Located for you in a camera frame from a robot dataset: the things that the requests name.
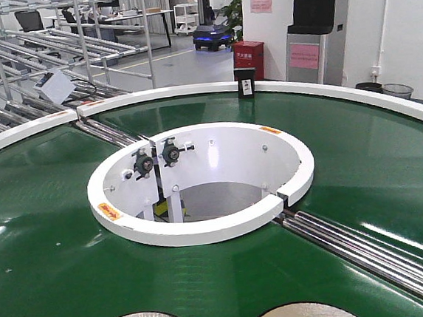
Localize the black sensor box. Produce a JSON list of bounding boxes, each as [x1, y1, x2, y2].
[[233, 67, 255, 99]]

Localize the red fire cabinet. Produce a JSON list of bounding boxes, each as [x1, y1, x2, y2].
[[232, 41, 265, 81]]

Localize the blue mobile robot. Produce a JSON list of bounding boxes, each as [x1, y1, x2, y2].
[[193, 24, 231, 52]]

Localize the green potted plant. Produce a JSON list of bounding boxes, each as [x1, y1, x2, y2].
[[220, 0, 244, 43]]

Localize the white box on rack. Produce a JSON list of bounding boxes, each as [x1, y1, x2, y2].
[[33, 68, 75, 104]]

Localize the black water dispenser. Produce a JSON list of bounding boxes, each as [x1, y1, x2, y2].
[[286, 0, 336, 83]]

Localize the white outer conveyor rim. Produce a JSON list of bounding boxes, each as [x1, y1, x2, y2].
[[0, 81, 423, 150]]

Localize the metal roller rack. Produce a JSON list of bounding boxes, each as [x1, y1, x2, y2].
[[0, 0, 153, 132]]

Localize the steel conveyor rollers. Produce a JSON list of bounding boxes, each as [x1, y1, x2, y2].
[[275, 210, 423, 299]]

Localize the white inner conveyor ring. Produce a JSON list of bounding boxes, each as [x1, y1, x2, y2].
[[82, 114, 321, 256]]

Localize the wire mesh waste bin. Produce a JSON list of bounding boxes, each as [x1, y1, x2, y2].
[[382, 83, 414, 100]]

